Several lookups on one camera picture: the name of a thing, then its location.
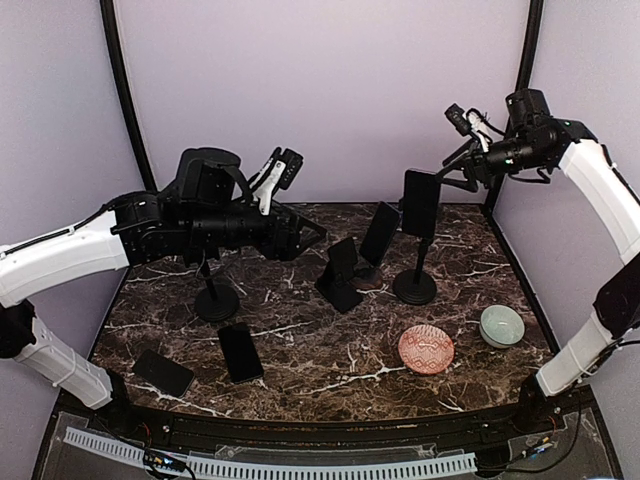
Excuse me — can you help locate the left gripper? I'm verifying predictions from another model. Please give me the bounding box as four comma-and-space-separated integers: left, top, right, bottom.
185, 198, 327, 260

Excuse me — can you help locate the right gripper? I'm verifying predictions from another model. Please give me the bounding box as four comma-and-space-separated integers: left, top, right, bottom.
437, 134, 551, 192

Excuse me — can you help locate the purple phone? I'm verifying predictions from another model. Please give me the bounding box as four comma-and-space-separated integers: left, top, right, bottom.
402, 170, 441, 239

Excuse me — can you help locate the pole phone stand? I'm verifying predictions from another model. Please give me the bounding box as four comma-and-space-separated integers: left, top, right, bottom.
183, 247, 240, 323
392, 197, 438, 305

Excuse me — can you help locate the black phone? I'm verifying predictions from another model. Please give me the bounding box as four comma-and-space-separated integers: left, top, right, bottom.
133, 349, 195, 398
217, 322, 264, 384

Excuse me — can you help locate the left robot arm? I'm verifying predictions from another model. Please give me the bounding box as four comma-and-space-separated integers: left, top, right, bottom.
1, 147, 326, 436

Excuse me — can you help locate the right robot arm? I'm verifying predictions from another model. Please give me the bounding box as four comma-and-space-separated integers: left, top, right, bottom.
437, 83, 639, 434

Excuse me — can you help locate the black folding phone stand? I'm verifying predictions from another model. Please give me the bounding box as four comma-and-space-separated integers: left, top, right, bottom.
315, 237, 363, 314

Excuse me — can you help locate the pale green bowl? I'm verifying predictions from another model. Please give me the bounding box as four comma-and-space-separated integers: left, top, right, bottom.
479, 305, 525, 349

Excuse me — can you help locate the pink patterned plate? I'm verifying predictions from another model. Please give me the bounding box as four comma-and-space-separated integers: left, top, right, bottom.
398, 324, 455, 375

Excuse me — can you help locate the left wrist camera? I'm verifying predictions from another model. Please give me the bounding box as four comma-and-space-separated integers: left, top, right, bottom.
249, 147, 303, 216

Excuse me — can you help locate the white cable duct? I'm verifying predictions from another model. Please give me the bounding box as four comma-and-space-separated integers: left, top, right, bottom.
63, 425, 477, 479

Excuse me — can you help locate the left black frame post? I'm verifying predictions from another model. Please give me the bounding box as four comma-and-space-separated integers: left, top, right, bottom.
99, 0, 157, 191

